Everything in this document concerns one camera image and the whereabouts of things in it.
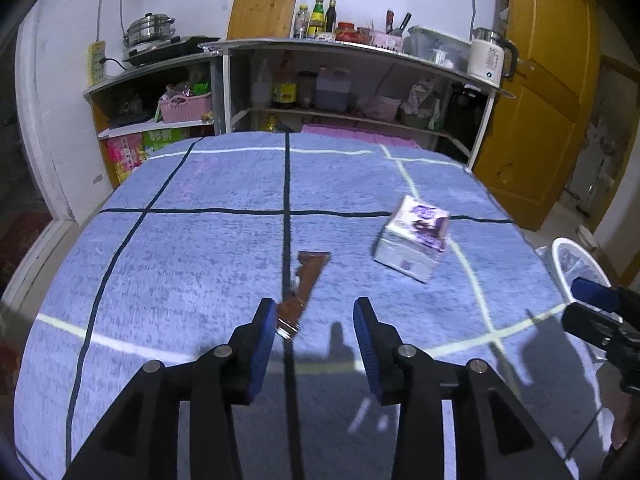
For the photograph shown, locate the green bottle yellow label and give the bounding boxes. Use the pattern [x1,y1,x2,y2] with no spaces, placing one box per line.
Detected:
[308,0,325,39]

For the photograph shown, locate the white electric kettle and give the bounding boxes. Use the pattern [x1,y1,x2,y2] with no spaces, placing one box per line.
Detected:
[467,27,519,87]

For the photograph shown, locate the grey jerry can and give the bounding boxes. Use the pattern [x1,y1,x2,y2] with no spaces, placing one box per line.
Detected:
[315,66,351,114]

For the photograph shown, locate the clear storage container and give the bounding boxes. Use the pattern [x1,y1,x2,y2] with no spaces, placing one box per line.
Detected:
[402,25,474,69]

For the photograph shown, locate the steel steamer pot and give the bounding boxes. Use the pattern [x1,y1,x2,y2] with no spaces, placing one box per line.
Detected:
[122,12,177,49]

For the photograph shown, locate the pink storage box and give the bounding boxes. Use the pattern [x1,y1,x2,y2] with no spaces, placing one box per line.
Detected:
[300,122,422,149]

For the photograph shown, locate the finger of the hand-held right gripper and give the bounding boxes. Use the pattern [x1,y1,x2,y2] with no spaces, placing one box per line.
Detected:
[571,276,623,314]
[561,302,621,348]

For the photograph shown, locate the pink bowl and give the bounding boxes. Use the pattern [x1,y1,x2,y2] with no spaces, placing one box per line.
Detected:
[357,95,401,121]

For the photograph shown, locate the green carton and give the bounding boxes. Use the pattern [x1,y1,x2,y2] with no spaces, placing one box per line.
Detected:
[143,127,189,154]

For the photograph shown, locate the white plastic bin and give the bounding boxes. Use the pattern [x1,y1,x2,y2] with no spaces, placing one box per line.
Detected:
[536,237,621,361]

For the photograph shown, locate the grey power cable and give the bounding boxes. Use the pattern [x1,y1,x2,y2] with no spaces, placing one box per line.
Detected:
[95,0,126,43]

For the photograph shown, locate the yellow wooden door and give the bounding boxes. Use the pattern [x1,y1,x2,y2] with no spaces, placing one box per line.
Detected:
[472,0,602,232]

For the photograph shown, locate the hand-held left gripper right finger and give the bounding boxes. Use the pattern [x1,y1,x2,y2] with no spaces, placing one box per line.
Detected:
[352,297,576,480]

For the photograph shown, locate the crumpled plastic bags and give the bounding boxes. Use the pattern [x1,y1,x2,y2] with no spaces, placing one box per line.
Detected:
[400,77,446,129]

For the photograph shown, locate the purple white carton box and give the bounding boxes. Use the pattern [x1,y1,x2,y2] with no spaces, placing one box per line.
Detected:
[372,194,452,284]

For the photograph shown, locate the wooden cutting board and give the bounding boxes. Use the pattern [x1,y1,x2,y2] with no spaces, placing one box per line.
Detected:
[227,0,302,41]

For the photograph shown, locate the blue lined blanket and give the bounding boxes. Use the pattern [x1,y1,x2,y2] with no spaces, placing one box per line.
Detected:
[15,131,608,480]

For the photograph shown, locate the white plastic bottle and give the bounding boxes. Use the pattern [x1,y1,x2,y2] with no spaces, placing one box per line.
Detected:
[252,60,274,109]

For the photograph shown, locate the black induction cooker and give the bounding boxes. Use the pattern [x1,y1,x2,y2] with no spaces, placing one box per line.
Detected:
[122,35,221,69]

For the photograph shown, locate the pink patterned bag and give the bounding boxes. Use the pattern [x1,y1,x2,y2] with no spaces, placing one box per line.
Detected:
[106,135,149,186]

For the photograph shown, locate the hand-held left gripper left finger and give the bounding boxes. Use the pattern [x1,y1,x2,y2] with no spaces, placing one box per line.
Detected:
[65,297,279,480]

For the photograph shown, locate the pink small box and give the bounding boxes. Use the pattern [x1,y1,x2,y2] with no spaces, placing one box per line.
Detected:
[369,30,404,51]

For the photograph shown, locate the pink basket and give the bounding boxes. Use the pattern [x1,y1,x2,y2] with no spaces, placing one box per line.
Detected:
[159,94,214,124]

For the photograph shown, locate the brown foil wrapper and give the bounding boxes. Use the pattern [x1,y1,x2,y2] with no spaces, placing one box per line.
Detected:
[275,251,332,341]

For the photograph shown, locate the yellow power strip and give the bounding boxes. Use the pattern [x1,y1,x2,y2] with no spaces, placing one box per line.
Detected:
[88,40,109,86]

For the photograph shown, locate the small shelf unit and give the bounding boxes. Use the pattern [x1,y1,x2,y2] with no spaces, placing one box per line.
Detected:
[82,52,224,187]

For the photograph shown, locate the large metal-top shelf unit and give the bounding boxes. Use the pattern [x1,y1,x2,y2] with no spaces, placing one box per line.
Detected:
[200,37,517,171]

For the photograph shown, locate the oil bottle yellow label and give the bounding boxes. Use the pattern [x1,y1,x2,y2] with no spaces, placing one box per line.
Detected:
[271,52,299,110]

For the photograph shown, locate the black thermos jug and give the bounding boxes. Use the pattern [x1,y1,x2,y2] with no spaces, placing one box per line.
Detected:
[445,82,484,134]

